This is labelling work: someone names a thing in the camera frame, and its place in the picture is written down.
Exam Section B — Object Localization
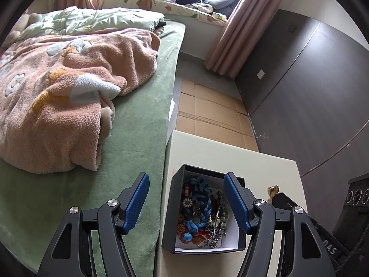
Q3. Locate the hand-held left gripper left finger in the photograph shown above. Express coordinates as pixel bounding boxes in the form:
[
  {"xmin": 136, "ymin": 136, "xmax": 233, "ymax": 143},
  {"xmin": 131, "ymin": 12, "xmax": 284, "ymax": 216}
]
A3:
[{"xmin": 36, "ymin": 172, "xmax": 150, "ymax": 277}]

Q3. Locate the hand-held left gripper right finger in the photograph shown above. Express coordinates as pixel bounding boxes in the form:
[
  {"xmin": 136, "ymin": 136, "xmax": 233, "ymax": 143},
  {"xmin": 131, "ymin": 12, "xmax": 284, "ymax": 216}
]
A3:
[{"xmin": 223, "ymin": 172, "xmax": 338, "ymax": 277}]

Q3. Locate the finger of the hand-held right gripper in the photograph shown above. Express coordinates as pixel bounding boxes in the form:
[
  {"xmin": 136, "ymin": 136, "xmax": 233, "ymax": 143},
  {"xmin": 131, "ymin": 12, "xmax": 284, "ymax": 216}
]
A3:
[{"xmin": 272, "ymin": 193, "xmax": 295, "ymax": 212}]

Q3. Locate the gold pendant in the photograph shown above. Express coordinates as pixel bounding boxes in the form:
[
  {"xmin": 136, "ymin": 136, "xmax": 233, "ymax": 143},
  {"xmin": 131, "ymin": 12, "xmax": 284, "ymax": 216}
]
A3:
[{"xmin": 267, "ymin": 185, "xmax": 281, "ymax": 205}]

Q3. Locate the grey-green bead bracelet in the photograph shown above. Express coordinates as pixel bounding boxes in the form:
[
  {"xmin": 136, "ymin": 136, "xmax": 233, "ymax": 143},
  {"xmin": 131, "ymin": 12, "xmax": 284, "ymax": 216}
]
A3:
[{"xmin": 210, "ymin": 189, "xmax": 231, "ymax": 231}]

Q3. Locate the black jewelry box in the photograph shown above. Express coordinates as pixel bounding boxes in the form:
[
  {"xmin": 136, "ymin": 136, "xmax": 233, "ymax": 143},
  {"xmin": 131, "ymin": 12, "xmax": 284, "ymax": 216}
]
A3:
[{"xmin": 161, "ymin": 164, "xmax": 246, "ymax": 254}]

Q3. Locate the blue braided bracelet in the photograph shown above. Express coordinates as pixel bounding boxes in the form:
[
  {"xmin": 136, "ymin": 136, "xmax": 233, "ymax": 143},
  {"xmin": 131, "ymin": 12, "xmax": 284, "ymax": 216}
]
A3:
[{"xmin": 182, "ymin": 176, "xmax": 212, "ymax": 241}]

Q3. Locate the silver ball chain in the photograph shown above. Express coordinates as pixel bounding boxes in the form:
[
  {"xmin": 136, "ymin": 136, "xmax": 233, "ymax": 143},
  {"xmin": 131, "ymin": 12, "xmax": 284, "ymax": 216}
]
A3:
[{"xmin": 197, "ymin": 228, "xmax": 228, "ymax": 249}]

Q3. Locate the brown bead flower bracelet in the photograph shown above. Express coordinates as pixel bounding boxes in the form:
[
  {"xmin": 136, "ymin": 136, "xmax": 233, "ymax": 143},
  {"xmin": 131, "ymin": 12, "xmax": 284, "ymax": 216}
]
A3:
[{"xmin": 177, "ymin": 198, "xmax": 202, "ymax": 244}]

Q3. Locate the black speaker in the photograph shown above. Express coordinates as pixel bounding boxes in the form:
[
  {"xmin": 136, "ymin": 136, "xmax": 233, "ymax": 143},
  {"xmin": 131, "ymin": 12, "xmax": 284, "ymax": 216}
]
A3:
[{"xmin": 331, "ymin": 172, "xmax": 369, "ymax": 243}]

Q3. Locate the green bedsheet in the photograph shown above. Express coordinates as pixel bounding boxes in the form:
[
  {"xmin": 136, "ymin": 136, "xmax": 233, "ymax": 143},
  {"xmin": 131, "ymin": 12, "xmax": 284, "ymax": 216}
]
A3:
[{"xmin": 0, "ymin": 20, "xmax": 186, "ymax": 269}]

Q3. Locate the flattened cardboard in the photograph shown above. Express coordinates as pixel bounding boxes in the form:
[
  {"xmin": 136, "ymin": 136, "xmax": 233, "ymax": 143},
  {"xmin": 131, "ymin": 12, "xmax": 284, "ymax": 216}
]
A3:
[{"xmin": 176, "ymin": 78, "xmax": 260, "ymax": 152}]

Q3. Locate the pink fleece blanket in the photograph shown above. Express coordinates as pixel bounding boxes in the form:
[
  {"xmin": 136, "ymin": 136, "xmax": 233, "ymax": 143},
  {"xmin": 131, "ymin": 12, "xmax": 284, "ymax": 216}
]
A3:
[{"xmin": 0, "ymin": 28, "xmax": 160, "ymax": 174}]

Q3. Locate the light green quilt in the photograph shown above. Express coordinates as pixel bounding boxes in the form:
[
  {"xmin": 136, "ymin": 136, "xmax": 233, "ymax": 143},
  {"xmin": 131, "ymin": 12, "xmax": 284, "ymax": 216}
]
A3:
[{"xmin": 17, "ymin": 6, "xmax": 166, "ymax": 36}]

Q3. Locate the patterned cushion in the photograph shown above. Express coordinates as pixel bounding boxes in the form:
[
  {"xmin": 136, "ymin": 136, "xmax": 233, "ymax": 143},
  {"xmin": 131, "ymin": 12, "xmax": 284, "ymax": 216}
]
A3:
[{"xmin": 98, "ymin": 0, "xmax": 228, "ymax": 26}]

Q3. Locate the grey pillow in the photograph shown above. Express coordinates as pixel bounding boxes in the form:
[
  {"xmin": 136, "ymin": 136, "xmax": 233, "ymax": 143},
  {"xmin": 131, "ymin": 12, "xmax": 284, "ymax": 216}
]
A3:
[{"xmin": 206, "ymin": 0, "xmax": 242, "ymax": 16}]

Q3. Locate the beige plush toy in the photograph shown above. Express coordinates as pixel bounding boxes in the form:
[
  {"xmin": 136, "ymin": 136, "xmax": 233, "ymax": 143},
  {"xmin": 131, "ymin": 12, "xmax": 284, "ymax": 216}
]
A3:
[{"xmin": 7, "ymin": 13, "xmax": 42, "ymax": 45}]

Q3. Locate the black cable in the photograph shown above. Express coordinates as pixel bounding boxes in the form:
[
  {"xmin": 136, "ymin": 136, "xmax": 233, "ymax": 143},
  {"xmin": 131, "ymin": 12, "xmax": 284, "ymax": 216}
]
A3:
[{"xmin": 347, "ymin": 228, "xmax": 369, "ymax": 259}]

